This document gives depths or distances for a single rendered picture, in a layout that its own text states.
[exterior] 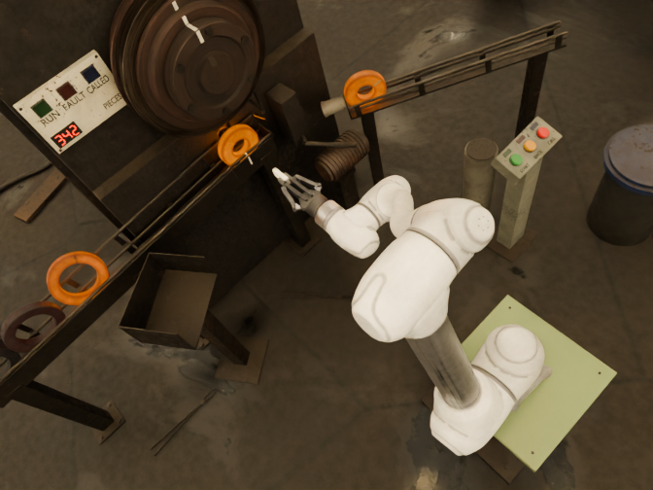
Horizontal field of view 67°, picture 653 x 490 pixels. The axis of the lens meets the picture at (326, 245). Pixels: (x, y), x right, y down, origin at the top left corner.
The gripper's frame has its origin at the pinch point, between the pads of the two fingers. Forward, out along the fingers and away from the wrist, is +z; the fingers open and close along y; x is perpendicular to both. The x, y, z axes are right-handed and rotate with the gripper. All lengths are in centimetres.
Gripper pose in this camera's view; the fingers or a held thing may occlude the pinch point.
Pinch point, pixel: (281, 176)
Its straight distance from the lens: 167.8
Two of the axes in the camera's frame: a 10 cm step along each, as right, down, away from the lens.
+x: -1.4, -4.6, -8.8
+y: 7.1, -6.6, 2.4
